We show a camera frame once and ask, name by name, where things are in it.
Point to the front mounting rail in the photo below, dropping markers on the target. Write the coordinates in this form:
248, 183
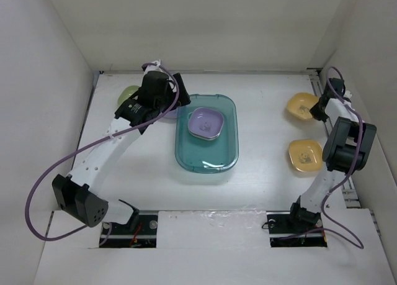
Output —
210, 229

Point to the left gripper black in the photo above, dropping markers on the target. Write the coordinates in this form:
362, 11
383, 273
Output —
183, 98

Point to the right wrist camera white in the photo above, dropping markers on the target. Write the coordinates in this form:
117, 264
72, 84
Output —
348, 95

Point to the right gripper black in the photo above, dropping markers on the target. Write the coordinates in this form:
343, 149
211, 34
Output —
317, 115

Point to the green square plate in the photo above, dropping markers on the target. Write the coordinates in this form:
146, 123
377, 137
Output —
126, 93

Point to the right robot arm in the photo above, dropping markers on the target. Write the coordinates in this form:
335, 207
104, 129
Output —
302, 220

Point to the purple square plate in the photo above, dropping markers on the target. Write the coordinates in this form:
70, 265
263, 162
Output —
205, 123
171, 114

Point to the teal transparent plastic bin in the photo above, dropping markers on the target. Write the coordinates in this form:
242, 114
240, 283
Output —
202, 156

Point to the aluminium rail right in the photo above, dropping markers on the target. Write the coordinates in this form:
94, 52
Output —
341, 173

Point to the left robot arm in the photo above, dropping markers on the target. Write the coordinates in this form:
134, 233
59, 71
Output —
78, 193

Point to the yellow plate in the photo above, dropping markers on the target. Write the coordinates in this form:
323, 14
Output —
300, 104
305, 155

